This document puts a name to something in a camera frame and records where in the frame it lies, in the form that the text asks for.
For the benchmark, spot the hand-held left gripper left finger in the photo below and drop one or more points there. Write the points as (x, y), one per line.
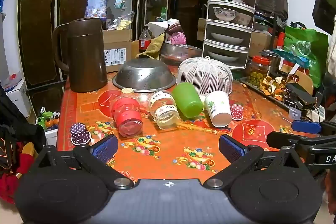
(105, 149)

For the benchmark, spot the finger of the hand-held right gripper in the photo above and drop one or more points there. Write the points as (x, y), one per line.
(305, 127)
(283, 140)

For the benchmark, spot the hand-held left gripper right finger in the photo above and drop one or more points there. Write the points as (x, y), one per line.
(231, 148)

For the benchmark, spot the purple polka dot cup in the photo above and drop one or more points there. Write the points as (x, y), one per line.
(80, 134)

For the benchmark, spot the red polka dot cup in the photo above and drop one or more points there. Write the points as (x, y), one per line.
(237, 111)

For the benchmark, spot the white paper cup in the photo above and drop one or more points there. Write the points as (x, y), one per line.
(216, 108)

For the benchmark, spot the green plastic cup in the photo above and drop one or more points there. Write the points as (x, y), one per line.
(187, 100)

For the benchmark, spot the black device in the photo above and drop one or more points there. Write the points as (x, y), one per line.
(300, 94)

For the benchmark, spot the wooden chopsticks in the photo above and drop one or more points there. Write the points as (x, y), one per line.
(197, 128)

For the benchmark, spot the red glass jar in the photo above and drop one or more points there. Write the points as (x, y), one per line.
(126, 113)

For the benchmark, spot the orange peels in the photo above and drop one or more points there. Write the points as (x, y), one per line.
(273, 86)

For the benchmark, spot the orange printed tablecloth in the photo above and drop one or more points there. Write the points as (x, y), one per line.
(170, 150)

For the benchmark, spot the dark tray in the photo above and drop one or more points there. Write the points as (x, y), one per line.
(249, 86)

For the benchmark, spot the clear glass jar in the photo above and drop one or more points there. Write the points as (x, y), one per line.
(162, 109)

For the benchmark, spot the pickle jar with red lid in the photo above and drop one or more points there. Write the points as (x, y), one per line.
(258, 70)

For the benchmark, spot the green shopping bag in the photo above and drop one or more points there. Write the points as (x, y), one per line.
(307, 50)

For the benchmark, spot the white mesh food cover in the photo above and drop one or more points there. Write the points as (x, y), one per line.
(204, 74)

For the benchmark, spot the steel colander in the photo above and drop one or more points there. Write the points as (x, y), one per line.
(144, 74)

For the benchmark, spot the dark and red clothing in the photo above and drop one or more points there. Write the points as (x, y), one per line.
(15, 134)

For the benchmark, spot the white plate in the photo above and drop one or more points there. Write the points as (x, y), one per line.
(223, 56)
(227, 38)

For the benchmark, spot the brown plastic pitcher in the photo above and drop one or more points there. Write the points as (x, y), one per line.
(84, 56)

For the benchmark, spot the plain cardboard box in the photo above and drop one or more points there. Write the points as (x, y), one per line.
(260, 43)

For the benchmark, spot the white cardboard box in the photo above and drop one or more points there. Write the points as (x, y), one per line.
(17, 98)

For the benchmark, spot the cardboard box with label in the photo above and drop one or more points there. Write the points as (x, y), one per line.
(116, 43)

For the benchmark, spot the steel basin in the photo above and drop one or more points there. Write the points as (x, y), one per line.
(178, 54)

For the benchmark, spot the olive green cloth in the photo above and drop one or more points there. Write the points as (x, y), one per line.
(155, 48)

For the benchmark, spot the dark soda bottle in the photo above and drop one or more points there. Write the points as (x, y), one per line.
(145, 41)

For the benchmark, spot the white tiered dish rack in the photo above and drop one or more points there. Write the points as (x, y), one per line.
(231, 28)

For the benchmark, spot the pink cloth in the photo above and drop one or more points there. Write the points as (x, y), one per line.
(178, 38)

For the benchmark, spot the floral ceramic bowl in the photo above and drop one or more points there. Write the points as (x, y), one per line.
(224, 14)

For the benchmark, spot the dark wooden wardrobe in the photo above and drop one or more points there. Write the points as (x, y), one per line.
(42, 16)

